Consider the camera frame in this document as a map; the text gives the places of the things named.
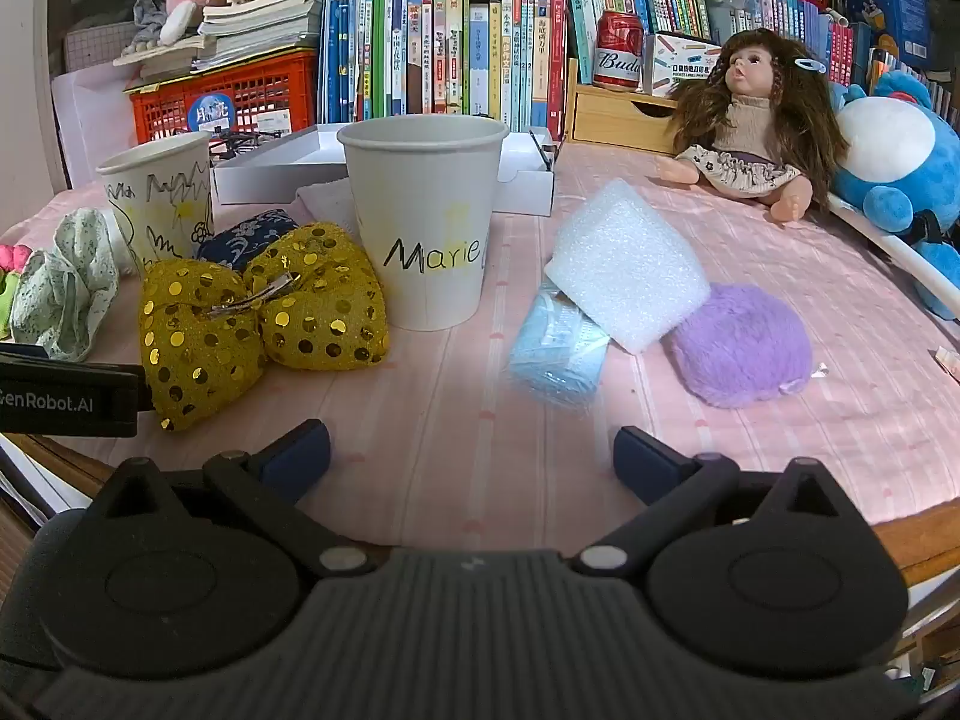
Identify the shallow white cardboard box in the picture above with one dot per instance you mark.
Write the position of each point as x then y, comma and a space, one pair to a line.
300, 157

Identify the black model bicycle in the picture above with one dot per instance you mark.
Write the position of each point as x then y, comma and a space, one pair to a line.
240, 141

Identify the blue floral fabric pouch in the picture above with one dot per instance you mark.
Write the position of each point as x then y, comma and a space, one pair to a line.
240, 240

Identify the green floral cloth bundle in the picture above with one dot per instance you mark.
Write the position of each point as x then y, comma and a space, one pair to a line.
67, 285

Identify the light blue cloth roll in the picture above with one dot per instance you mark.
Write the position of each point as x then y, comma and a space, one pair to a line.
555, 352

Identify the blue and white plush toy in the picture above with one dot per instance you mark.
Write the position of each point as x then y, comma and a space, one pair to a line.
885, 135

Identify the brown-haired doll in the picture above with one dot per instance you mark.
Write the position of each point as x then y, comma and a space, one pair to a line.
750, 120

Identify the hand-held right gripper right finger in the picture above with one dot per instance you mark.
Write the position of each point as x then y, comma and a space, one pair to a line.
645, 457

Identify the large white paper cup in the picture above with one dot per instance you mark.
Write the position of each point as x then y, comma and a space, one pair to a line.
420, 202

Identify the pink striped tablecloth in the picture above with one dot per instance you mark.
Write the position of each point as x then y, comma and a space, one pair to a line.
450, 405

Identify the purple plush pad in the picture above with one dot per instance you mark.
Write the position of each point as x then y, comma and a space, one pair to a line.
742, 345

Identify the white foam block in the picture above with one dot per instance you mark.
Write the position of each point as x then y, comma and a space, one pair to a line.
622, 262

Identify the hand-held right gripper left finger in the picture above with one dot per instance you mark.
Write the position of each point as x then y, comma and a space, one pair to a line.
300, 454

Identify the row of colourful books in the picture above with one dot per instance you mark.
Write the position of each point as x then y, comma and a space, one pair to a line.
450, 52

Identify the white label printer box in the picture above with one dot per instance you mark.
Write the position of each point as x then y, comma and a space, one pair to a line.
675, 64

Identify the small paper wrapper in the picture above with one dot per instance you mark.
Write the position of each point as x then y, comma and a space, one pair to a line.
949, 360

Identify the red plastic crate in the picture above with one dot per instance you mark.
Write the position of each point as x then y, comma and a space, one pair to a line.
262, 90

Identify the red drink can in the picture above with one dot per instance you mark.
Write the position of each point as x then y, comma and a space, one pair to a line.
619, 52

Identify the scribbled white paper cup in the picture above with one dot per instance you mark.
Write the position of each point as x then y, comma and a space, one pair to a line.
157, 195

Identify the small wooden drawer unit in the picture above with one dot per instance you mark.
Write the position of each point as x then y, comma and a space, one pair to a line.
607, 116

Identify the grey fabric toy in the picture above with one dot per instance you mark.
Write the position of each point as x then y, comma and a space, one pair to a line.
146, 19

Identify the gold sequin bow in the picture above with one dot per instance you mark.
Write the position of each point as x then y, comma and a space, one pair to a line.
315, 300

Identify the white paper sheet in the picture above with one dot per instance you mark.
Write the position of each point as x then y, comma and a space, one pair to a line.
90, 120

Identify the stack of worn paperbacks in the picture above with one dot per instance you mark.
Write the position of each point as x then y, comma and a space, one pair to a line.
255, 15

